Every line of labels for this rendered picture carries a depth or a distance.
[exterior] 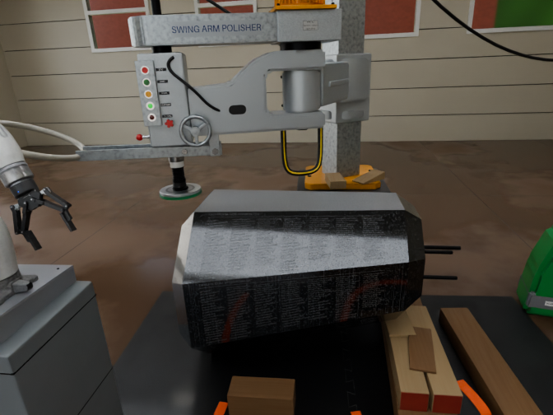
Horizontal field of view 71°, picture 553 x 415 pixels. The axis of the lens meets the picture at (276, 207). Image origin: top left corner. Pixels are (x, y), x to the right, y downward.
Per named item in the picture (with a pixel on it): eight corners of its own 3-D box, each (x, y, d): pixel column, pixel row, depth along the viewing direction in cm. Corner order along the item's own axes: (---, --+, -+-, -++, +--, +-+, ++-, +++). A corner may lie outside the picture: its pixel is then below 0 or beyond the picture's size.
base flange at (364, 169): (305, 170, 298) (305, 164, 296) (370, 170, 293) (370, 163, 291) (304, 190, 252) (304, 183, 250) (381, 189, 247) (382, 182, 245)
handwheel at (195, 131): (213, 142, 191) (210, 111, 186) (213, 146, 182) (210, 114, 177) (182, 144, 189) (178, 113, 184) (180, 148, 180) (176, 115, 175)
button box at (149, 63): (162, 124, 182) (153, 60, 172) (162, 125, 179) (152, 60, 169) (145, 125, 180) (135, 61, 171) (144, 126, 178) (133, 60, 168)
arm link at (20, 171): (9, 174, 130) (18, 189, 131) (-11, 174, 121) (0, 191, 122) (32, 160, 130) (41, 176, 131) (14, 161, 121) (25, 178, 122)
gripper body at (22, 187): (39, 176, 130) (53, 201, 131) (17, 188, 130) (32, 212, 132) (25, 178, 123) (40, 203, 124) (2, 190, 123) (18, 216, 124)
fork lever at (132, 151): (221, 148, 209) (220, 139, 208) (222, 156, 191) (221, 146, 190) (86, 154, 199) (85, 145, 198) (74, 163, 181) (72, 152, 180)
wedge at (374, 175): (373, 175, 263) (374, 169, 261) (384, 179, 255) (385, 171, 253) (351, 181, 252) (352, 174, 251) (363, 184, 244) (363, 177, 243)
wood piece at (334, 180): (324, 180, 257) (324, 173, 255) (339, 179, 257) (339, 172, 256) (330, 189, 238) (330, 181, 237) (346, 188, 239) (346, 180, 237)
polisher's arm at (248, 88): (315, 142, 217) (314, 47, 200) (327, 150, 195) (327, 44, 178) (182, 151, 207) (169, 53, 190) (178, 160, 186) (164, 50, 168)
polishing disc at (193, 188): (192, 198, 192) (192, 195, 192) (152, 197, 196) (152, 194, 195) (206, 184, 212) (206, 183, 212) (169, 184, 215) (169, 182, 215)
